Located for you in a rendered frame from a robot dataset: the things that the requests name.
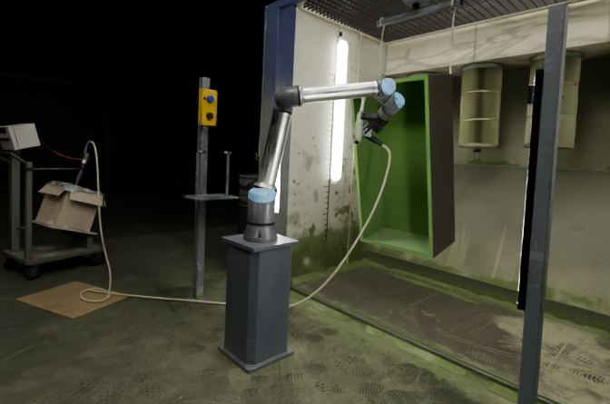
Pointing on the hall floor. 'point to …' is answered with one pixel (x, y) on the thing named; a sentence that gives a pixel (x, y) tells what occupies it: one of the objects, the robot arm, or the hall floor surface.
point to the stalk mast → (201, 208)
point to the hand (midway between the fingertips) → (361, 133)
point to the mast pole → (543, 202)
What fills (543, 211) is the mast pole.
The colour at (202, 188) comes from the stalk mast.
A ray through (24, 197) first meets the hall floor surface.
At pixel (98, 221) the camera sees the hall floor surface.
